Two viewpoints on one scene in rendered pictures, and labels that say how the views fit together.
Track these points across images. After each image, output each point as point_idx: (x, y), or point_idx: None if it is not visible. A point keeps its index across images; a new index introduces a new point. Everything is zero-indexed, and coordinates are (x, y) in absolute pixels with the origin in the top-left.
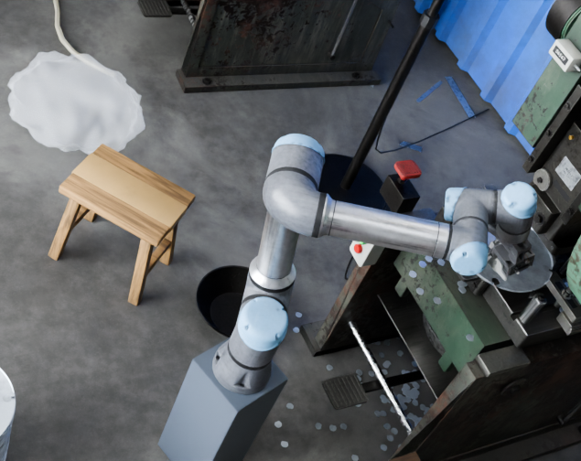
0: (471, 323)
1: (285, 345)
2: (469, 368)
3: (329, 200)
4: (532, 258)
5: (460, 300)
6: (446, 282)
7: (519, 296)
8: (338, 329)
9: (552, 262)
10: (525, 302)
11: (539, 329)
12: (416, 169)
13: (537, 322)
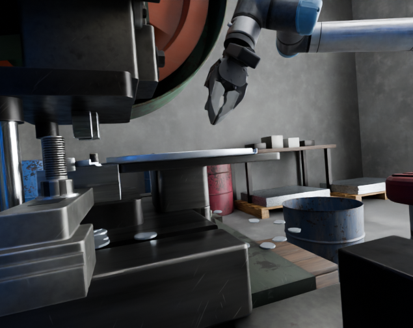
0: (211, 217)
1: None
2: (219, 215)
3: None
4: (209, 73)
5: (218, 225)
6: (235, 232)
7: (147, 199)
8: None
9: (93, 163)
10: (142, 198)
11: (145, 193)
12: None
13: (142, 194)
